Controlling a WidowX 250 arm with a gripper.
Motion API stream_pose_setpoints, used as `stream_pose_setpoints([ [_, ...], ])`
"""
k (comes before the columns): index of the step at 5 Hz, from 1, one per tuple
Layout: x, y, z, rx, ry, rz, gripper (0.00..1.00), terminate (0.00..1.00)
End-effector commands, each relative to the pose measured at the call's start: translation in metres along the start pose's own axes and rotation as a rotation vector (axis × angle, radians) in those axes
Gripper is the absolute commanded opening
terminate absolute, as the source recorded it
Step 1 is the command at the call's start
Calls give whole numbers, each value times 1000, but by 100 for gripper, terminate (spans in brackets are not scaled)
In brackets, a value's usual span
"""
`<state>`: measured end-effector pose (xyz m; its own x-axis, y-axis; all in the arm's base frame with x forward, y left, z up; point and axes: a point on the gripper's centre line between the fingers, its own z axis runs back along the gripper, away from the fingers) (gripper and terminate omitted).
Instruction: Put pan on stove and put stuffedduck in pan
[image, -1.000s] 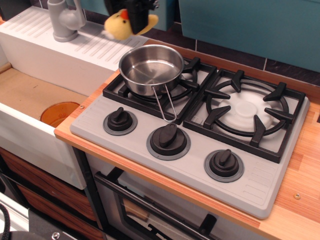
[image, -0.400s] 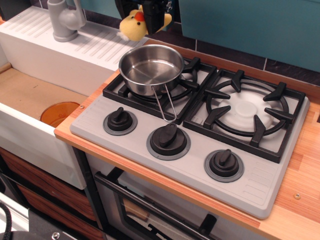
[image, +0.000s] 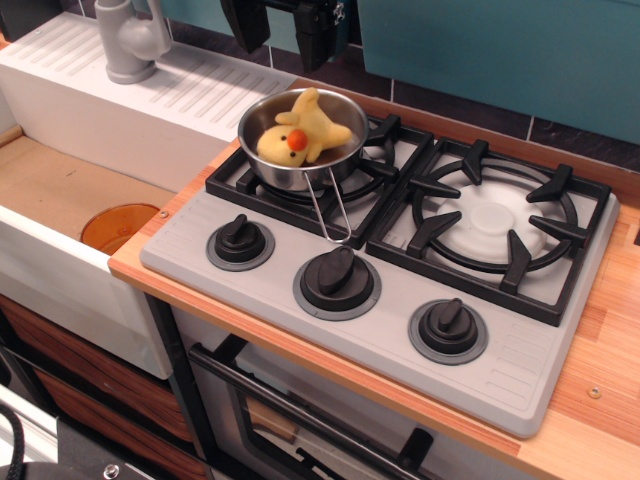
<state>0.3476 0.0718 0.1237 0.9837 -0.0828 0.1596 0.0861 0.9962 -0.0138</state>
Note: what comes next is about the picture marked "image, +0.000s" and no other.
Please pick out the white toy sink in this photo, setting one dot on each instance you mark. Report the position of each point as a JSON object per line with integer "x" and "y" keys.
{"x": 74, "y": 144}

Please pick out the black burner grate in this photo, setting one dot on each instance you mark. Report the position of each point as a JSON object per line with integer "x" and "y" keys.
{"x": 387, "y": 157}
{"x": 520, "y": 236}

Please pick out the yellow stuffed duck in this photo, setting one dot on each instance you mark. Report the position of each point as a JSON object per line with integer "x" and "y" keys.
{"x": 301, "y": 134}

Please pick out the black left burner grate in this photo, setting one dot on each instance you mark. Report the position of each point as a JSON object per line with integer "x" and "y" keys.
{"x": 387, "y": 157}

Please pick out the orange plastic plate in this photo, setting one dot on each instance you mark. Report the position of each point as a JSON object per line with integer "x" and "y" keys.
{"x": 110, "y": 229}

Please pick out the black stove knob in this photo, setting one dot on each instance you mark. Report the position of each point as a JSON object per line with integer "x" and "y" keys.
{"x": 448, "y": 332}
{"x": 240, "y": 245}
{"x": 337, "y": 286}

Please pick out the grey toy stove top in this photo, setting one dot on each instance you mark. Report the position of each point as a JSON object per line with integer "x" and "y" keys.
{"x": 508, "y": 386}

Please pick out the black right burner grate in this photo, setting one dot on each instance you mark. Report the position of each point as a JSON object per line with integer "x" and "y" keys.
{"x": 520, "y": 236}

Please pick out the wooden drawer unit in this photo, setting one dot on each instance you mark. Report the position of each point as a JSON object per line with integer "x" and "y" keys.
{"x": 119, "y": 402}

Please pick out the toy oven door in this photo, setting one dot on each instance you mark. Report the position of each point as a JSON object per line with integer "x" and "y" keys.
{"x": 287, "y": 422}

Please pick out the stainless steel pan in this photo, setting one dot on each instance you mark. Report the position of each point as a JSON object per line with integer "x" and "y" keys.
{"x": 333, "y": 165}

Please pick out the black left stove knob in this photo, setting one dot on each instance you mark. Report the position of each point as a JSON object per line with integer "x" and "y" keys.
{"x": 240, "y": 245}

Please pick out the black right stove knob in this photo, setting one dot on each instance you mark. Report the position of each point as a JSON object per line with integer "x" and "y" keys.
{"x": 448, "y": 332}

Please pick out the black middle stove knob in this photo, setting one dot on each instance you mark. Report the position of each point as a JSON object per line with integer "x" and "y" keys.
{"x": 337, "y": 286}

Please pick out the grey toy faucet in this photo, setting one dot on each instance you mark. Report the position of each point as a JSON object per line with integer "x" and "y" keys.
{"x": 131, "y": 45}

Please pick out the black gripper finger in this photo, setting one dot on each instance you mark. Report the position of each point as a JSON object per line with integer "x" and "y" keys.
{"x": 248, "y": 21}
{"x": 316, "y": 29}

